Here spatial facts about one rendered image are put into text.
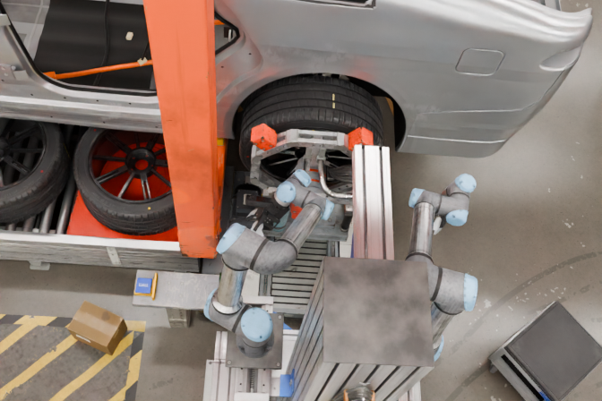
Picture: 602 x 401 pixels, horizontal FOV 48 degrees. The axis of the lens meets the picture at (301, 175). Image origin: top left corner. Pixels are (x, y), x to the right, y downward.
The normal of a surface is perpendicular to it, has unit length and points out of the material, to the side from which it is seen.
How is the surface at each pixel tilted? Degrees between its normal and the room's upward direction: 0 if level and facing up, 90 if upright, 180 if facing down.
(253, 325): 7
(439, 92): 90
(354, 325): 0
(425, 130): 90
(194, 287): 0
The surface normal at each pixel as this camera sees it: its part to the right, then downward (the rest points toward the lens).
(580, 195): 0.10, -0.48
